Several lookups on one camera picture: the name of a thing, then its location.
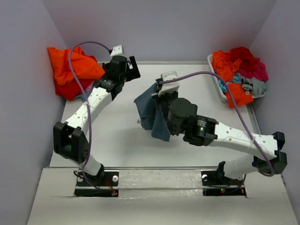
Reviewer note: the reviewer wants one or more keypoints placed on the red crumpled t shirt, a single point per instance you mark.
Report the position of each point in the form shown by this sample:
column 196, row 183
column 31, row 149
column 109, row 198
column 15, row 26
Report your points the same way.
column 248, row 61

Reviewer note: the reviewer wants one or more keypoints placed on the cyan crumpled t shirt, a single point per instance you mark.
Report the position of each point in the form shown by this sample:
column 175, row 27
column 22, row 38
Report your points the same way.
column 222, row 86

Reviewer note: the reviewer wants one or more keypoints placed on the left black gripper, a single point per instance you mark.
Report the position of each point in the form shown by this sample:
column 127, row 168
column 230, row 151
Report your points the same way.
column 133, row 73

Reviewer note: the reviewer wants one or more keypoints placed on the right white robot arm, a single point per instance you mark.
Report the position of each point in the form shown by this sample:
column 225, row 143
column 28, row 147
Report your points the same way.
column 262, row 152

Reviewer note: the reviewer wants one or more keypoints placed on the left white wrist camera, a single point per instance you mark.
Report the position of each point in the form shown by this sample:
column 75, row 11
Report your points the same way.
column 117, row 51

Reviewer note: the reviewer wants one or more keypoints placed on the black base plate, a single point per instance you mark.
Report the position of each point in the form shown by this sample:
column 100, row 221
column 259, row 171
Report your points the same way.
column 213, row 186
column 105, row 187

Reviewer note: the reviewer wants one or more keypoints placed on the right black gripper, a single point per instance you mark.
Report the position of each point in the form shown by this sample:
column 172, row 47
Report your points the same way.
column 176, row 94

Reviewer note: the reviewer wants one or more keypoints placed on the orange crumpled t shirt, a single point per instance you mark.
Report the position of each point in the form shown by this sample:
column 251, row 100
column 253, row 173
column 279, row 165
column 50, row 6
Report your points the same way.
column 226, row 65

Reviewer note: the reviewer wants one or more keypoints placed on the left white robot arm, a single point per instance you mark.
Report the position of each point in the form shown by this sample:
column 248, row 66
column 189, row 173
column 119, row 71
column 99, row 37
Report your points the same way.
column 69, row 137

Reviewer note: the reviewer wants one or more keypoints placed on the magenta crumpled t shirt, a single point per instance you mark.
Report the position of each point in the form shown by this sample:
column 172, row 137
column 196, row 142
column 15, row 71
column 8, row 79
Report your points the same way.
column 259, row 72

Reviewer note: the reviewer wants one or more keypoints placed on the orange folded t shirt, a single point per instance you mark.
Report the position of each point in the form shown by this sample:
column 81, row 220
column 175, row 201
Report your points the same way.
column 66, row 62

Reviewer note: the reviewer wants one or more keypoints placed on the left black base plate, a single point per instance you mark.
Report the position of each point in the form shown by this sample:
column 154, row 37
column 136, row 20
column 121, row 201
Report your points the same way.
column 105, row 187

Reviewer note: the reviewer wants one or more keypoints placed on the blue-grey t shirt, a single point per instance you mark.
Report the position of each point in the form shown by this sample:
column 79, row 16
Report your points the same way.
column 151, row 118

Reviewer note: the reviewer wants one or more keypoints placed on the grey crumpled t shirt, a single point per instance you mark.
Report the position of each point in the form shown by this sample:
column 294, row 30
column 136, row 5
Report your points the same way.
column 252, row 85

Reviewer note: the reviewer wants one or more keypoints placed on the red folded t shirt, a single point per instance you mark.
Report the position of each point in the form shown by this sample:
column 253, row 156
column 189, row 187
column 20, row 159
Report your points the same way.
column 70, row 90

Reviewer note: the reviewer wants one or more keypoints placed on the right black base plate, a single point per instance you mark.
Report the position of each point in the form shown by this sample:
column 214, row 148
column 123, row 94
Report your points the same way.
column 213, row 186

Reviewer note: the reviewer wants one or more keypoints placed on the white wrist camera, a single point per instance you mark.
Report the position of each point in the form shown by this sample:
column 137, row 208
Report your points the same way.
column 167, row 83
column 117, row 51

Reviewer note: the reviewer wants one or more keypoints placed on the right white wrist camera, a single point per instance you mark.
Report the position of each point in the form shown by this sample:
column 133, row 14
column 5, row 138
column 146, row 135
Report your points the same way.
column 167, row 83

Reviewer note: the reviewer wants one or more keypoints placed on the white perforated plastic basket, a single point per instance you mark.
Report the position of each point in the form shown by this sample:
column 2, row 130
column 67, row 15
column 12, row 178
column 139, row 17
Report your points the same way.
column 220, row 93

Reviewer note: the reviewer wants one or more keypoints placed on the pink folded t shirt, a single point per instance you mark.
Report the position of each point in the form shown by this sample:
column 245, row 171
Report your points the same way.
column 90, row 86

